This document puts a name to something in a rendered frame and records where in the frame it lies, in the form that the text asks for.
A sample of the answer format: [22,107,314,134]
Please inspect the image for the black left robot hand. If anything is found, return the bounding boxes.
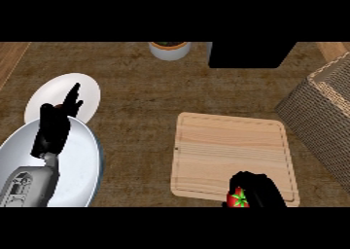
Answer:
[29,82,84,160]

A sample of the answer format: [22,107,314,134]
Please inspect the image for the woven wicker basket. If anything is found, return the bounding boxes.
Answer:
[275,47,350,203]

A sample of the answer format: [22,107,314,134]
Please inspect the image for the white plate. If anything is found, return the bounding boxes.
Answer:
[23,72,102,125]

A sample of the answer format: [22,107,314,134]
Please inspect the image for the large grey bowl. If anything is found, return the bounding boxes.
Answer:
[0,115,106,208]

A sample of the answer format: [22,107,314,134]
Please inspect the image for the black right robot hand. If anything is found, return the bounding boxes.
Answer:
[221,170,288,208]

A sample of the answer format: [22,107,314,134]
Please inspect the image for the black appliance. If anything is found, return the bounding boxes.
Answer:
[207,41,298,69]

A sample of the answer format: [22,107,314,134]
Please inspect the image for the pale wooden cutting board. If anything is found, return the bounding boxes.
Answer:
[170,112,301,208]

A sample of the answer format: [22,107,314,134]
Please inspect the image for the white plant pot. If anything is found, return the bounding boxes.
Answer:
[147,41,193,62]

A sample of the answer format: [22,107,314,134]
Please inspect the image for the red tomato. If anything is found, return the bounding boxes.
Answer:
[226,187,251,208]

